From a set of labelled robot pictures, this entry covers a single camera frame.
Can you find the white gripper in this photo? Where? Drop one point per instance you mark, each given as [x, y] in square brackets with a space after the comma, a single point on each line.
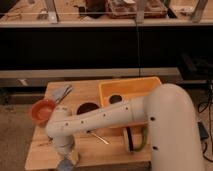
[72, 157]

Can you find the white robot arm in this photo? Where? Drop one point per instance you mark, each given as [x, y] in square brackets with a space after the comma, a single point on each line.
[170, 113]

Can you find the metal spoon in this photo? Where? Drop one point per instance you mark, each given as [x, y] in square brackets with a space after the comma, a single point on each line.
[99, 137]

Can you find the dark brown round bowl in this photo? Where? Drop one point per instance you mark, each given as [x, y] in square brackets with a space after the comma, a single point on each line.
[86, 107]

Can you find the orange bowl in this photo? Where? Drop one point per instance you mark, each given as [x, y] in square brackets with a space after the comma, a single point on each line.
[41, 111]

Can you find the dark round object in bin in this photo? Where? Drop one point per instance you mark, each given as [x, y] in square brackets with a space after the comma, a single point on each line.
[115, 98]

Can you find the yellow plastic bin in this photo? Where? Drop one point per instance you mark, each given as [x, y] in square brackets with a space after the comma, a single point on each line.
[126, 88]

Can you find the red tray on shelf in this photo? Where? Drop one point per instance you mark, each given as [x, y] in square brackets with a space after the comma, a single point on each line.
[128, 8]

